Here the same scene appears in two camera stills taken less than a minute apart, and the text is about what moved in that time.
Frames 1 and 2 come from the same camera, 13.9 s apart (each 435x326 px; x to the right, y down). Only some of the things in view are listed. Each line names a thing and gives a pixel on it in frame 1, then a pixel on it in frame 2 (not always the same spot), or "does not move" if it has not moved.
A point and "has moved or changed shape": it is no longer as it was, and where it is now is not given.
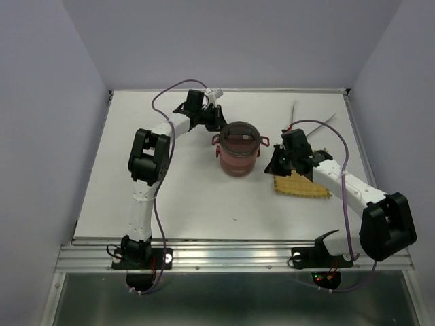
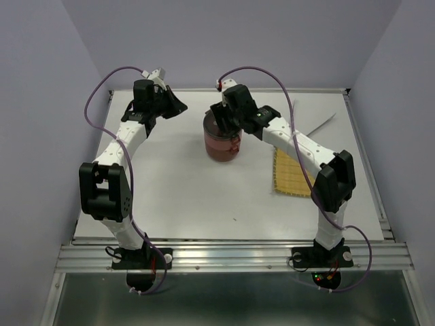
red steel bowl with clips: [231, 161] to [232, 145]
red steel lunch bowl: [236, 171] to [221, 155]
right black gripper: [272, 166] to [220, 111]
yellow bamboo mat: [296, 184] does not move
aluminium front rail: [214, 255] does not move
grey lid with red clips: [239, 139] has moved or changed shape
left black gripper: [218, 121] to [176, 107]
